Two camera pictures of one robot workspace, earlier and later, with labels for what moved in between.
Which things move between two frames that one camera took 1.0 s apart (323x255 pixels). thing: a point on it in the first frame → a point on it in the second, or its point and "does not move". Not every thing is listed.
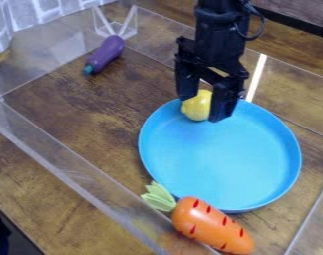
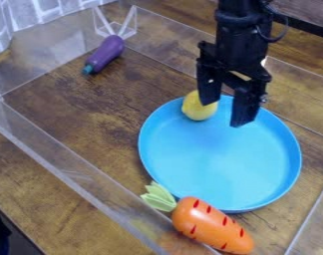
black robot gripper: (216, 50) → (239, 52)
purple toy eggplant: (109, 51) does not move
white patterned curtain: (17, 14) does not move
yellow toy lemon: (196, 106) does not move
